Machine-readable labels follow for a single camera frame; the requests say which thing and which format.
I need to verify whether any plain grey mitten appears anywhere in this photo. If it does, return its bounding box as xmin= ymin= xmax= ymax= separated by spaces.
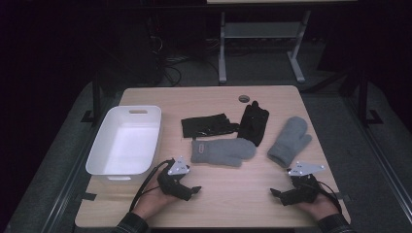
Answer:
xmin=266 ymin=116 xmax=313 ymax=169

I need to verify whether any grey mitten with label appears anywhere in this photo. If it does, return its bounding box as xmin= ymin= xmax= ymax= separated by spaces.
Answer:
xmin=189 ymin=137 xmax=258 ymax=168

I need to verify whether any bulky black glove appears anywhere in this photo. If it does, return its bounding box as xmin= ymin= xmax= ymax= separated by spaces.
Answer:
xmin=236 ymin=100 xmax=270 ymax=148

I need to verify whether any black tape strip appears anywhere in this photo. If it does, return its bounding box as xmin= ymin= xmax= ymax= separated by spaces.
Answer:
xmin=333 ymin=191 xmax=352 ymax=202
xmin=80 ymin=191 xmax=98 ymax=202

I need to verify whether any grey metal stand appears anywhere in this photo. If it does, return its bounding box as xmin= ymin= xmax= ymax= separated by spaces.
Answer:
xmin=218 ymin=9 xmax=312 ymax=85

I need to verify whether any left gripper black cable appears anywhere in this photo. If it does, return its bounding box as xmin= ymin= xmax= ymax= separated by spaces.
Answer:
xmin=128 ymin=158 xmax=176 ymax=213

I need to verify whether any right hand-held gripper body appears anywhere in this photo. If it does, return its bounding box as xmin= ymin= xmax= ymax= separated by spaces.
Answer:
xmin=279 ymin=161 xmax=326 ymax=207

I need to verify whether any floor cable bundle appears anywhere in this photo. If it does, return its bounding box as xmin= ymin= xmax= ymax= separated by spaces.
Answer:
xmin=147 ymin=35 xmax=222 ymax=87

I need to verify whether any white plastic bin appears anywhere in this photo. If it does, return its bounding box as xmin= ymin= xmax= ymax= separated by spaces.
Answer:
xmin=85 ymin=105 xmax=162 ymax=186

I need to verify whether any black metal post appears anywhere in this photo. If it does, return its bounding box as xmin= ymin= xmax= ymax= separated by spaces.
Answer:
xmin=357 ymin=69 xmax=385 ymax=126
xmin=81 ymin=71 xmax=103 ymax=124

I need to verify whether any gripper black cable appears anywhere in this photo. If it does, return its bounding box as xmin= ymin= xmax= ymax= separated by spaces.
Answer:
xmin=304 ymin=180 xmax=343 ymax=214
xmin=128 ymin=158 xmax=176 ymax=213

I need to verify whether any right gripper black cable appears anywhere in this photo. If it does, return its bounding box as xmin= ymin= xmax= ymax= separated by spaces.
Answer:
xmin=304 ymin=180 xmax=343 ymax=214

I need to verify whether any person's left hand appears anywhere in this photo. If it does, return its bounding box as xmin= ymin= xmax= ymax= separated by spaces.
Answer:
xmin=130 ymin=176 xmax=178 ymax=221

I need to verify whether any person's right hand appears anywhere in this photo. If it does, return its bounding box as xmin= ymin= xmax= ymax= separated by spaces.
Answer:
xmin=295 ymin=192 xmax=340 ymax=221

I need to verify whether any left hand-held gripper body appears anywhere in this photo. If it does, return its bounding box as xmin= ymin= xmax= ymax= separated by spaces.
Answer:
xmin=156 ymin=155 xmax=192 ymax=202

